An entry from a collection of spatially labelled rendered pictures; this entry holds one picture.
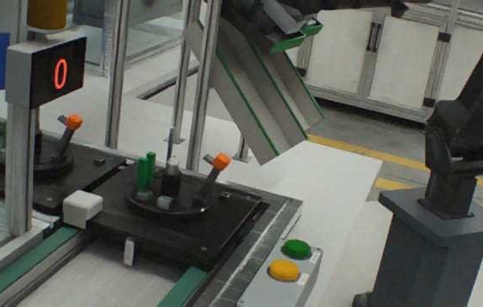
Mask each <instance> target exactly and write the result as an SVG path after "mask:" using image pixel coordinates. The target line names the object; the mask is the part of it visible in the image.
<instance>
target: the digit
mask: <svg viewBox="0 0 483 307"><path fill-rule="evenodd" d="M72 55H73V46H69V47H66V48H63V49H58V50H55V51H52V52H51V71H50V81H49V98H52V97H54V96H58V95H60V94H62V93H64V92H67V91H69V86H70V72H71V57H72Z"/></svg>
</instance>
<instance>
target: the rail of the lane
mask: <svg viewBox="0 0 483 307"><path fill-rule="evenodd" d="M303 205H304V201H303V200H297V199H294V198H290V197H288V196H284V195H280V194H279V195H278V196H277V198H275V199H274V201H273V202H272V203H271V205H270V206H269V207H268V209H267V210H266V211H265V214H264V215H263V216H262V218H260V220H259V221H258V222H257V224H256V225H255V221H253V220H248V222H247V223H246V224H245V226H244V227H243V228H242V229H241V231H240V232H239V233H238V235H237V238H236V245H237V246H238V248H237V249H236V251H235V252H234V253H233V255H232V256H231V257H230V259H228V260H227V261H226V263H225V264H224V266H223V267H222V268H221V269H220V271H219V272H218V273H217V274H216V275H215V277H214V278H213V279H212V281H211V282H210V283H209V285H208V286H207V288H206V289H205V290H204V291H203V293H202V294H201V295H200V297H199V298H198V299H197V300H196V301H195V303H194V304H193V305H192V307H236V303H237V302H238V300H239V298H240V297H241V295H242V294H243V293H244V291H245V290H246V288H247V285H248V284H249V282H250V281H251V280H252V279H253V277H254V275H256V274H257V272H258V271H259V269H260V267H261V266H262V264H263V263H264V261H265V260H266V259H267V257H268V256H269V254H270V253H271V251H272V249H273V248H274V246H275V245H276V243H277V241H278V239H280V238H282V237H284V238H286V239H289V240H291V239H296V236H297V232H298V227H299V223H300V214H301V210H302V206H303Z"/></svg>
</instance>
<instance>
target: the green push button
mask: <svg viewBox="0 0 483 307"><path fill-rule="evenodd" d="M283 250H284V251H285V253H287V254H288V255H289V256H291V257H294V258H306V257H308V256H309V255H310V250H311V246H309V245H308V244H307V243H306V242H305V241H303V240H298V239H291V240H287V241H285V243H284V248H283Z"/></svg>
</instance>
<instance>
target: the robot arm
mask: <svg viewBox="0 0 483 307"><path fill-rule="evenodd" d="M275 1H277V2H278V3H281V4H284V5H286V6H289V7H290V8H294V9H297V10H299V11H300V13H301V14H302V15H309V14H317V13H319V12H320V11H321V10H324V11H325V10H327V11H328V10H336V9H351V10H353V9H369V8H381V7H391V15H392V16H393V17H394V18H396V19H401V17H402V16H403V15H404V13H405V11H406V10H408V9H409V7H408V6H407V5H405V3H421V4H423V5H424V4H429V3H430V2H432V1H433V0H275ZM426 123H428V125H427V127H426V130H425V133H424V137H425V166H426V167H427V168H428V169H429V170H430V175H429V179H428V185H427V188H426V192H425V194H424V196H425V198H417V200H416V201H417V202H418V203H419V204H421V205H422V206H424V207H425V208H427V209H428V210H430V211H431V212H432V213H434V214H435V215H436V216H438V217H439V218H440V219H442V220H445V221H446V220H454V219H462V218H469V217H474V214H475V213H474V212H472V211H470V210H469V207H470V203H471V200H472V197H473V194H474V189H475V186H476V183H477V180H478V179H477V178H476V177H474V176H479V175H483V52H482V54H481V57H480V59H479V60H478V62H477V64H476V65H475V67H474V68H473V71H472V72H471V74H470V76H469V77H468V80H467V81H466V83H465V85H464V86H463V89H462V91H461V93H460V95H459V96H458V97H457V98H456V99H455V100H440V101H439V102H438V103H437V104H436V106H435V108H434V111H433V113H432V115H431V116H430V117H429V118H428V119H427V120H426ZM459 157H463V159H459V160H453V159H452V158H459Z"/></svg>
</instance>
